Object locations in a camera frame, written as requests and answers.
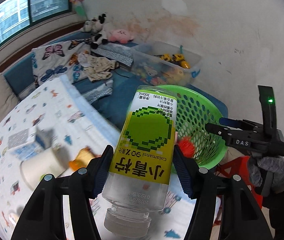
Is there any white paper cup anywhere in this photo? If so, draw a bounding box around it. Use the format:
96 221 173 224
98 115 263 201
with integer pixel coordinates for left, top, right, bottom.
20 147 70 190

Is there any green label juice bottle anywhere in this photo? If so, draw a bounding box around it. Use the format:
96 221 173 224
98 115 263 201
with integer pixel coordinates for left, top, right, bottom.
102 86 177 238

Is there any grey gloved right hand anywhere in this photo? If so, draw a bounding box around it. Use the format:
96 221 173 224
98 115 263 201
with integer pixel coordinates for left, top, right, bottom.
247 157 284 197

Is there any red plastic stool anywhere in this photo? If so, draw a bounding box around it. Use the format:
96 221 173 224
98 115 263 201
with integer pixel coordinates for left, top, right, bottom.
215 155 264 209

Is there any green plastic basket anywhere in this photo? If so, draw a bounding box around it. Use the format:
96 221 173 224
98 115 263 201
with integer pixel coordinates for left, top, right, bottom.
160 85 227 170

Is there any orange mesh bag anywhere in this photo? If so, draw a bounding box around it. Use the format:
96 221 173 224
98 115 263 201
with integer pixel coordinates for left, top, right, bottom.
178 137 196 158

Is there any orange crumpled wrapper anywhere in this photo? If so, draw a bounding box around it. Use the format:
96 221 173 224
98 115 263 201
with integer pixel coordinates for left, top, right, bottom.
68 146 99 171

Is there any blue white carton box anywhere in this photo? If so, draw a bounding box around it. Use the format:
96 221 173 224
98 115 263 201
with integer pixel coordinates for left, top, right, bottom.
7 125 53 161

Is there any clear toy storage box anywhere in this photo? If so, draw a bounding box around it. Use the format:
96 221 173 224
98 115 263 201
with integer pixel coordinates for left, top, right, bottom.
131 41 202 86

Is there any cartoon print table cloth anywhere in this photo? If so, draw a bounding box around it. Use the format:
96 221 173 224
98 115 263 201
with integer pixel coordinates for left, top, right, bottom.
0 74 217 240

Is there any blue sofa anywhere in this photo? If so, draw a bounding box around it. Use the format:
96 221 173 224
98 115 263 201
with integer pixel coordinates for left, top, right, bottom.
3 31 229 131

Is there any pink plush toy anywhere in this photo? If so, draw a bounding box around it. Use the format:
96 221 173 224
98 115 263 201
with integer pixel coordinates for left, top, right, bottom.
108 29 134 44

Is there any beige patterned garment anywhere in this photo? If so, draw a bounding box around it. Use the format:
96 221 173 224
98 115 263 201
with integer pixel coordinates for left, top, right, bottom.
77 53 119 82

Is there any butterfly print pillow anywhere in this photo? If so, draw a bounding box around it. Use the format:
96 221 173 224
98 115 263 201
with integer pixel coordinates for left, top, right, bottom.
31 39 90 85

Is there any cow plush toy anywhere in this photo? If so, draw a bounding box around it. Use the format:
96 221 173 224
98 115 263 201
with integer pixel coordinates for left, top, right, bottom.
80 13 108 49

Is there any window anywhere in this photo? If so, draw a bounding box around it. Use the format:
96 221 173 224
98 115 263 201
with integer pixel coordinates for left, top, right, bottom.
0 0 70 46

